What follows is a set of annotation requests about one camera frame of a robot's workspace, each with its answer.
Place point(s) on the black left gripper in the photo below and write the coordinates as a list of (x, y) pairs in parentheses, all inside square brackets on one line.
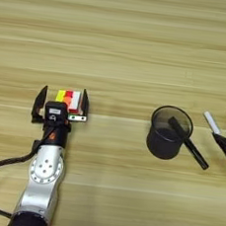
[(57, 135)]

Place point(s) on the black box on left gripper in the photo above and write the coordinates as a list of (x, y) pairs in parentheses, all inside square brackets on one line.
[(56, 112)]

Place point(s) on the multicoloured block stack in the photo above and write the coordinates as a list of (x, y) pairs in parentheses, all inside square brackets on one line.
[(71, 102)]

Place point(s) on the black mesh pen cup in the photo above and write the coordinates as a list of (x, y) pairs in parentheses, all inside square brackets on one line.
[(162, 145)]

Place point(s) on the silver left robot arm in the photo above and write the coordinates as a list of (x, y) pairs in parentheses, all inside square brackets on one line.
[(44, 176)]

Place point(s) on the black marker pen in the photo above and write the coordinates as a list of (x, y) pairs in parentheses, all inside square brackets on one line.
[(196, 154)]

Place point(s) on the white marker with black cap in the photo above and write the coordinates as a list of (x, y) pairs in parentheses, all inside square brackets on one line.
[(211, 122)]

